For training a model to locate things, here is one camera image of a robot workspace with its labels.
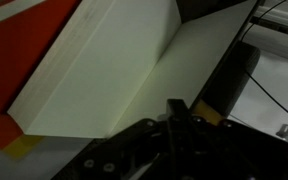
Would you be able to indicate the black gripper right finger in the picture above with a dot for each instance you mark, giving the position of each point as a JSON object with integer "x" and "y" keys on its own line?
{"x": 234, "y": 150}

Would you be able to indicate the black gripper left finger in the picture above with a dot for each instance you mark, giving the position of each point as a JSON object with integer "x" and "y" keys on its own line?
{"x": 134, "y": 150}

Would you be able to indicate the black hardcover book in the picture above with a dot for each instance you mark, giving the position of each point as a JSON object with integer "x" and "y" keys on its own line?
{"x": 100, "y": 66}

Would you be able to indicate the yellow book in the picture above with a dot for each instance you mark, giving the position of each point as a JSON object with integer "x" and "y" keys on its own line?
{"x": 20, "y": 146}

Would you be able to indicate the red book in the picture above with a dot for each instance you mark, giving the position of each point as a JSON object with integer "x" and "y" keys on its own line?
{"x": 10, "y": 66}

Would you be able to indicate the grey metal rail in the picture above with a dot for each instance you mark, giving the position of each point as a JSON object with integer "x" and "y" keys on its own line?
{"x": 280, "y": 16}

